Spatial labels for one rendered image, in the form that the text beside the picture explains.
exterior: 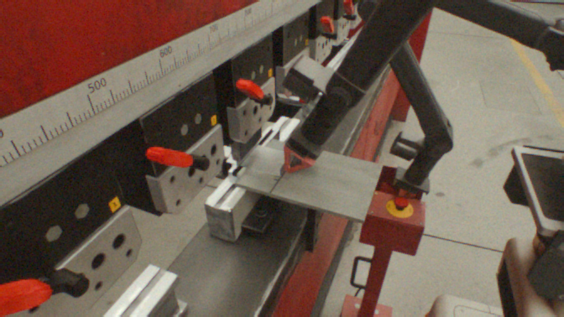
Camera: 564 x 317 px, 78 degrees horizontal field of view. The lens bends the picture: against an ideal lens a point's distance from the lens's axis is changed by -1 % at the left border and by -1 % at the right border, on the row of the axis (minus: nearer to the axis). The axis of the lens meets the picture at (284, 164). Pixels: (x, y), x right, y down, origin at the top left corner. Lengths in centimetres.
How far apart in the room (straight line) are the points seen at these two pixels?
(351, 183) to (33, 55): 56
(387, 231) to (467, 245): 116
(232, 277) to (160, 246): 131
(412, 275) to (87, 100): 170
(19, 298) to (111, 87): 20
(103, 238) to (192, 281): 33
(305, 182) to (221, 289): 26
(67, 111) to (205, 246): 48
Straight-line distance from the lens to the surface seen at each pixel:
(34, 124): 35
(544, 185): 79
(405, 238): 102
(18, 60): 33
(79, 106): 37
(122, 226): 44
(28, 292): 35
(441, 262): 199
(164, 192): 48
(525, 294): 93
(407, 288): 183
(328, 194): 68
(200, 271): 73
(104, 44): 38
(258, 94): 57
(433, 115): 93
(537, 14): 87
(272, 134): 85
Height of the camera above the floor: 145
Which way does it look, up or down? 37 degrees down
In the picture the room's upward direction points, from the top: straight up
